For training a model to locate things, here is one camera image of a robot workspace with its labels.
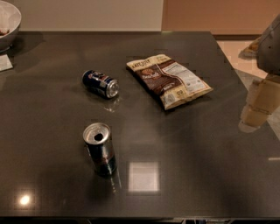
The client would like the slim red bull can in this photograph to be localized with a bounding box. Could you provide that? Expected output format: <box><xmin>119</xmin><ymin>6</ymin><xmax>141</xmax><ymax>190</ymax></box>
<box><xmin>83</xmin><ymin>122</ymin><xmax>116</xmax><ymax>176</ymax></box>

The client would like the white bowl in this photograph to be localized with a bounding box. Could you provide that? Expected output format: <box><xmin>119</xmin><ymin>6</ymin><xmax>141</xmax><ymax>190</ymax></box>
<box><xmin>0</xmin><ymin>0</ymin><xmax>22</xmax><ymax>52</ymax></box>

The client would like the white paper napkin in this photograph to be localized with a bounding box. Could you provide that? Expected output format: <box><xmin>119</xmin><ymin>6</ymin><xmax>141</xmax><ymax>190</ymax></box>
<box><xmin>0</xmin><ymin>54</ymin><xmax>13</xmax><ymax>71</ymax></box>

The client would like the brown white chip bag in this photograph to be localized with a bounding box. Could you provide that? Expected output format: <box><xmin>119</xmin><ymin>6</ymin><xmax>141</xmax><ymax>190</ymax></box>
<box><xmin>127</xmin><ymin>54</ymin><xmax>213</xmax><ymax>110</ymax></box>

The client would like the blue pepsi can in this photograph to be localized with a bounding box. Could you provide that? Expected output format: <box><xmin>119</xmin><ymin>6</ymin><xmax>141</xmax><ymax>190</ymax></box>
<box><xmin>82</xmin><ymin>70</ymin><xmax>119</xmax><ymax>99</ymax></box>

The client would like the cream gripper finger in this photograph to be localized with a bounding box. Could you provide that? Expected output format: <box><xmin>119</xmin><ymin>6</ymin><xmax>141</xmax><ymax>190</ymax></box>
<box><xmin>239</xmin><ymin>73</ymin><xmax>280</xmax><ymax>133</ymax></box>

